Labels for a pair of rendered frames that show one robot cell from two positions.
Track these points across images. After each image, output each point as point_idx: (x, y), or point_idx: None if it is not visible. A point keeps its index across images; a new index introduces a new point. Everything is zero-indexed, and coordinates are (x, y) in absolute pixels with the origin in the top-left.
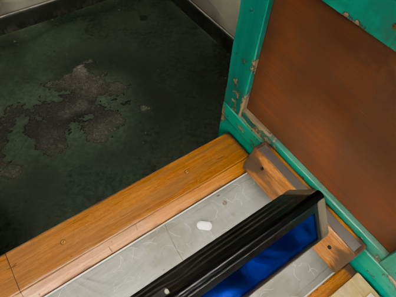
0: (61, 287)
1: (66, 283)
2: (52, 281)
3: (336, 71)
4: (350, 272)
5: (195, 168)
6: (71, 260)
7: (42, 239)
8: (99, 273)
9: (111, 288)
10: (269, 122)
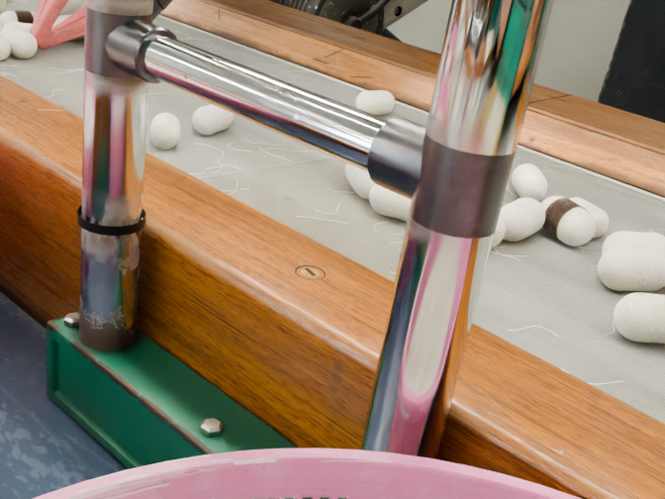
0: (571, 167)
1: (587, 170)
2: (576, 142)
3: None
4: None
5: None
6: (652, 147)
7: (649, 121)
8: (664, 209)
9: (650, 227)
10: None
